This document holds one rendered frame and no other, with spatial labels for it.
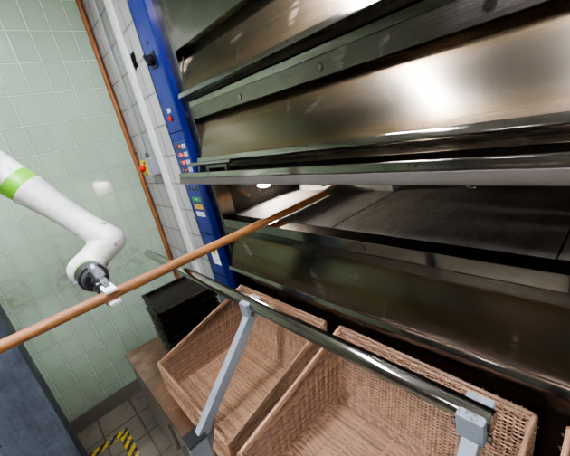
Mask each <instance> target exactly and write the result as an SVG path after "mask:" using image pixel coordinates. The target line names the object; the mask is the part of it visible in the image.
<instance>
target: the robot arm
mask: <svg viewBox="0 0 570 456"><path fill-rule="evenodd" d="M0 194H1V195H3V196H5V197H7V198H9V199H11V200H13V202H14V203H16V204H19V205H21V206H23V207H25V208H28V209H30V210H32V211H34V212H36V213H38V214H40V215H42V216H44V217H46V218H48V219H50V220H51V221H53V222H55V223H57V224H59V225H60V226H62V227H63V228H65V229H67V230H68V231H70V232H71V233H73V234H75V235H76V236H78V237H80V238H82V240H84V241H85V242H86V245H85V246H84V248H83V249H82V250H81V251H80V252H79V253H78V254H77V255H76V256H75V257H74V258H73V259H72V260H71V261H70V262H69V263H68V265H67V269H66V272H67V276H68V278H69V279H70V280H71V281H72V282H74V285H79V286H80V287H81V288H82V289H83V290H86V291H91V292H97V293H98V294H101V293H102V292H104V293H105V294H106V295H108V294H110V293H112V292H114V291H116V290H118V288H117V287H115V286H114V285H113V284H112V283H111V282H109V271H111V270H112V268H111V267H110V268H107V266H108V264H109V263H110V261H111V260H112V259H113V258H114V257H115V256H116V255H117V254H118V252H119V251H120V250H121V249H122V248H123V247H124V245H125V242H126V236H125V234H124V233H123V232H122V231H121V230H120V229H119V228H118V227H116V226H114V225H112V224H110V223H107V222H105V221H103V220H102V219H100V218H99V217H97V216H96V215H94V214H91V213H90V212H88V211H87V210H85V209H83V208H82V207H80V206H79V205H77V204H75V203H74V202H73V201H72V200H70V199H69V198H67V197H66V196H65V195H63V194H62V193H60V192H59V191H58V190H56V189H55V188H54V187H53V186H51V185H50V184H49V183H47V182H46V181H45V180H44V179H43V178H42V177H41V176H38V175H36V174H35V173H34V172H32V171H31V170H30V169H28V168H27V167H25V166H23V165H22V164H21V163H19V162H18V161H16V160H15V159H13V158H12V157H10V156H8V155H7V154H6V153H4V152H3V151H1V150H0ZM122 301H123V300H122V299H121V298H120V297H117V298H115V299H113V300H111V301H109V302H107V303H105V304H106V305H107V306H108V307H114V306H116V305H118V304H119V303H121V302H122Z"/></svg>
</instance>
